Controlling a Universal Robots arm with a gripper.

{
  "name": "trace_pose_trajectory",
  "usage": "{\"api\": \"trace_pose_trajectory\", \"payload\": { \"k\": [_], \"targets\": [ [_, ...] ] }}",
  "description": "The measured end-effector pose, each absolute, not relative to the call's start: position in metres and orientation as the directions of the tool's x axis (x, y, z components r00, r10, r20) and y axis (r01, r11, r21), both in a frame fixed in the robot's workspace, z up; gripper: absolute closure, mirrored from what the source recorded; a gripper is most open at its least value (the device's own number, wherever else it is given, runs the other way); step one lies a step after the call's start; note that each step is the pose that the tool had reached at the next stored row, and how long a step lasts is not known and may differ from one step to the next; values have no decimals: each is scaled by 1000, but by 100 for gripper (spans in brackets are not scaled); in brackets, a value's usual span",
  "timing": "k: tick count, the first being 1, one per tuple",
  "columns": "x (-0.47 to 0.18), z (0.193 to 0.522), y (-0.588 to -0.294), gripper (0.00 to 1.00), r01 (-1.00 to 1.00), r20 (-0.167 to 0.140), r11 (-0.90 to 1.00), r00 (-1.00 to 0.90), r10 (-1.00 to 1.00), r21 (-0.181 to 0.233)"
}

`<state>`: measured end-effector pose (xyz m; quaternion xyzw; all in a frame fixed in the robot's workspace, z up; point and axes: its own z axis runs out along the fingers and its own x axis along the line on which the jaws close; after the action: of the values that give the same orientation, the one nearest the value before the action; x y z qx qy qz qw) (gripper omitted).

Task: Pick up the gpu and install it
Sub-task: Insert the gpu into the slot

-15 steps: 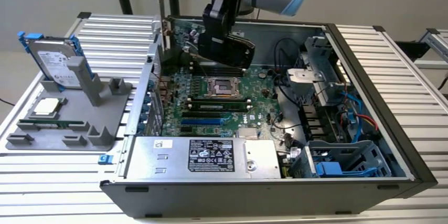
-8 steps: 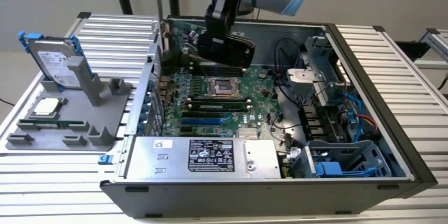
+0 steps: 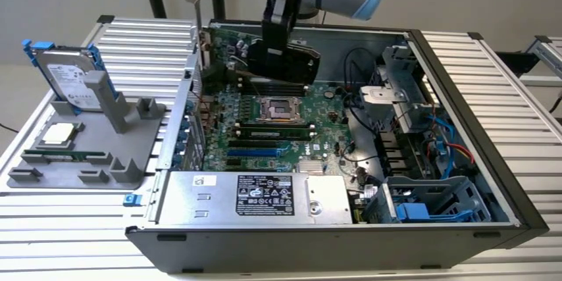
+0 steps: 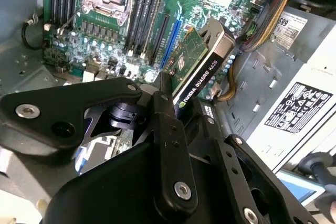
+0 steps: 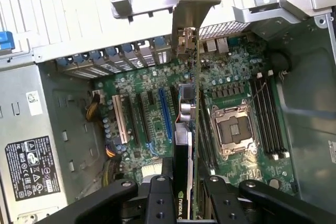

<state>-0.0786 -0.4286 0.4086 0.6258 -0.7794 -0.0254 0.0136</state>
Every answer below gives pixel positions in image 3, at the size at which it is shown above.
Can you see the grey plastic disk bay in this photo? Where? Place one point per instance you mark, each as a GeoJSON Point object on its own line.
{"type": "Point", "coordinates": [420, 185]}

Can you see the green motherboard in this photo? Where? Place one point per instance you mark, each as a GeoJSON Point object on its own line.
{"type": "Point", "coordinates": [320, 113]}

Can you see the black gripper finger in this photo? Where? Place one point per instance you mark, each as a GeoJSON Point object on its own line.
{"type": "Point", "coordinates": [276, 37]}

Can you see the neighbouring metal slat table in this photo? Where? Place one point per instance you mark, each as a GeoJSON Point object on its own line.
{"type": "Point", "coordinates": [548, 50]}

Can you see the black labelled RAM stick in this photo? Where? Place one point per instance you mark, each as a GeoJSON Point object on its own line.
{"type": "Point", "coordinates": [267, 133]}

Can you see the silver CPU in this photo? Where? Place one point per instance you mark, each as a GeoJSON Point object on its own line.
{"type": "Point", "coordinates": [58, 134]}

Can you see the graphics card with black cooler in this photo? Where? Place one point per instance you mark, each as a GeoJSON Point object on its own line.
{"type": "Point", "coordinates": [219, 50]}

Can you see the silver power supply unit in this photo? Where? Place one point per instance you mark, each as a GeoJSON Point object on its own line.
{"type": "Point", "coordinates": [219, 202]}

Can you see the black open PC case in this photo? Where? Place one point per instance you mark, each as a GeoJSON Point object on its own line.
{"type": "Point", "coordinates": [307, 251]}

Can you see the hard disk in blue carrier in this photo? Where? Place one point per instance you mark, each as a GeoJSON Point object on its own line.
{"type": "Point", "coordinates": [65, 77]}

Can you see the green RAM stick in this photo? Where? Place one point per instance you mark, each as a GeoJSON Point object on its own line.
{"type": "Point", "coordinates": [65, 155]}

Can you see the long black expansion slot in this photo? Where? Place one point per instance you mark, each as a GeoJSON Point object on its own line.
{"type": "Point", "coordinates": [252, 144]}

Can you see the black RAM slot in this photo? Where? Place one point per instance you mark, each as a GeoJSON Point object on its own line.
{"type": "Point", "coordinates": [272, 124]}
{"type": "Point", "coordinates": [276, 89]}
{"type": "Point", "coordinates": [276, 86]}
{"type": "Point", "coordinates": [236, 134]}
{"type": "Point", "coordinates": [272, 127]}
{"type": "Point", "coordinates": [272, 139]}

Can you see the metal drive cage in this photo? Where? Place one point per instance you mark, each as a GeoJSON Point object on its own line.
{"type": "Point", "coordinates": [395, 96]}

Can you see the blue expansion slot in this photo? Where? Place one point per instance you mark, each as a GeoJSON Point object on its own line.
{"type": "Point", "coordinates": [253, 152]}

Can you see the blue plastic bay block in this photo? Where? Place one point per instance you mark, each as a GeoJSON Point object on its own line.
{"type": "Point", "coordinates": [412, 212]}

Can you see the short black expansion slot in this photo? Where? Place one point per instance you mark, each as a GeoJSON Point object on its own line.
{"type": "Point", "coordinates": [233, 162]}

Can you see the silver coin battery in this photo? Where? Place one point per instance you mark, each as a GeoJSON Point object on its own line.
{"type": "Point", "coordinates": [329, 93]}

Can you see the grey parts rack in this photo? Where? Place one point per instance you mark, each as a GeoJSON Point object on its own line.
{"type": "Point", "coordinates": [87, 139]}

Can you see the CPU socket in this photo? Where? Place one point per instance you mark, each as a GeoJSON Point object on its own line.
{"type": "Point", "coordinates": [280, 108]}

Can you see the small silver heatsink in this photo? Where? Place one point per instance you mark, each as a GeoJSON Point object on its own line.
{"type": "Point", "coordinates": [312, 166]}

